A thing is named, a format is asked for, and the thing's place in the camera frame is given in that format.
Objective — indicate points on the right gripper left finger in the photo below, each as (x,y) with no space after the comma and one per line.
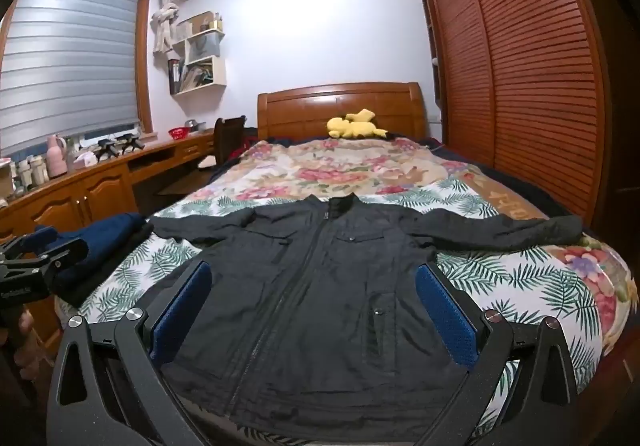
(107,388)

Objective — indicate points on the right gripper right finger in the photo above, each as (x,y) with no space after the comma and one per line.
(541,405)

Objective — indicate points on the black jacket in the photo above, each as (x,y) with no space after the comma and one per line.
(313,320)

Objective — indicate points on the person's left hand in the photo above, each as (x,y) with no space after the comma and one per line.
(25,325)

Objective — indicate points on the folded navy blue garment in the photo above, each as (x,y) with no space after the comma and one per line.
(106,244)

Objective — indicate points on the pink thermos jug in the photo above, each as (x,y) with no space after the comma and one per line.
(56,156)

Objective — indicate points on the long wooden desk cabinet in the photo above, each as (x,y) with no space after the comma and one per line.
(131,183)

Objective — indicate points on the red basket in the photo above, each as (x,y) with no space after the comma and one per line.
(179,133)

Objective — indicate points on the grey window blind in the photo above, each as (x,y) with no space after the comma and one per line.
(67,69)

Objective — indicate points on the dark wooden chair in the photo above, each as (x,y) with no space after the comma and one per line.
(228,137)

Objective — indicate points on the wooden headboard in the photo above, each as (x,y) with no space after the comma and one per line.
(302,113)

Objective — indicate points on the tied white curtain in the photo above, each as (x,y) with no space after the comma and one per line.
(163,24)

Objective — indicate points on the yellow plush toy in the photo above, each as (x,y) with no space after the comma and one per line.
(355,126)

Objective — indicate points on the louvered wooden wardrobe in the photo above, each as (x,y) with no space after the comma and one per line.
(528,91)

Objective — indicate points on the white wall shelf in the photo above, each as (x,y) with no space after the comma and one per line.
(197,61)

